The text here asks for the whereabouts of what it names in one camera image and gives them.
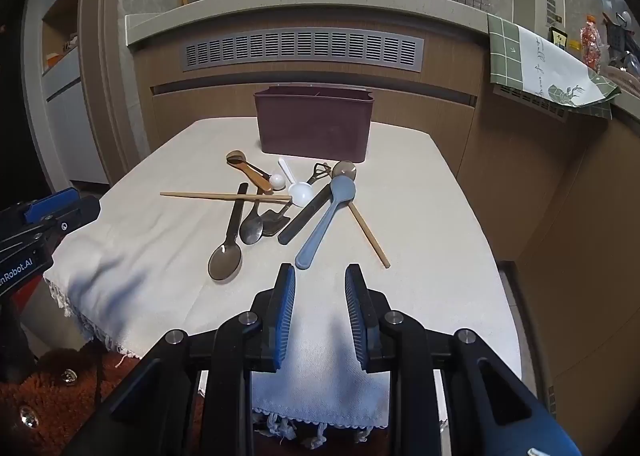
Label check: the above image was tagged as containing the black peeler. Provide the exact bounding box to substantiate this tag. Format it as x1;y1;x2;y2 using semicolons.
305;162;333;185

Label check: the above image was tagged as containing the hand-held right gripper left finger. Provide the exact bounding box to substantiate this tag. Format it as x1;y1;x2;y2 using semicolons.
60;263;297;456

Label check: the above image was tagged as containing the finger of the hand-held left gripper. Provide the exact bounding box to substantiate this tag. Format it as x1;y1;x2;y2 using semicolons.
0;196;102;257
0;189;85;237

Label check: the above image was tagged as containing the pink plastic basket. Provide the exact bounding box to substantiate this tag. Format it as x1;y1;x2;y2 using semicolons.
606;64;640;98

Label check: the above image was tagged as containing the grey-blue plastic spoon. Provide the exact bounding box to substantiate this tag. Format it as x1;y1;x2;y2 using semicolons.
294;175;357;270

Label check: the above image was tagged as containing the cream fringed tablecloth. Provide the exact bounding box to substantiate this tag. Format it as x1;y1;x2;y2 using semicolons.
42;117;523;437

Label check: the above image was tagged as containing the white shelf cabinet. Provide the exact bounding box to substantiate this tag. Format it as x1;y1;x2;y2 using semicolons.
22;0;110;187

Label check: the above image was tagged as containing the black-handled metal spoon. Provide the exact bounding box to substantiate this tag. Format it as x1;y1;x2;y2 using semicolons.
207;182;249;282

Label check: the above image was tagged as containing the small black spatula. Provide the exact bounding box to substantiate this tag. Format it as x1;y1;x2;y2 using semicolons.
261;201;292;238

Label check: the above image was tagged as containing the short brown wooden spoon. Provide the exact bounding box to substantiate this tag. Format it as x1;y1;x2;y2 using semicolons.
226;150;273;191

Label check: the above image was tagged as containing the green checked towel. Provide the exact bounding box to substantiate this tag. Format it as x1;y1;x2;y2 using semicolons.
487;14;622;121

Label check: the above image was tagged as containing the grey vent grille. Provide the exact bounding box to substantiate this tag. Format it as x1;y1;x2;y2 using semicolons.
180;28;426;73

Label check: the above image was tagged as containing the brown shaggy rug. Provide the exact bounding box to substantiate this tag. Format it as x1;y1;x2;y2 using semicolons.
0;346;206;456

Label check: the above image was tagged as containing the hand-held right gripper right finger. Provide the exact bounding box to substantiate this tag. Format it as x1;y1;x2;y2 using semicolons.
345;263;583;456

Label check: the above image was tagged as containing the red snack packet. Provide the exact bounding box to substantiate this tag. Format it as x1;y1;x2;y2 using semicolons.
580;14;602;72

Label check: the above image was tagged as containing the black long-handled spoon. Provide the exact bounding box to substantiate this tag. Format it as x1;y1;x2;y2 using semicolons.
277;183;333;245

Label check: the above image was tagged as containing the maroon plastic utensil container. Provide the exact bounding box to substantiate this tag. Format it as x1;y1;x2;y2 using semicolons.
252;85;376;163

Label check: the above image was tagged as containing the white plastic scoop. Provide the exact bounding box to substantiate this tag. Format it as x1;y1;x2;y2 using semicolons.
278;157;313;207

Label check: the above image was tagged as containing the long-handled wooden spoon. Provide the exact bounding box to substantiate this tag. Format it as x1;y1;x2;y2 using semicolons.
331;160;391;268

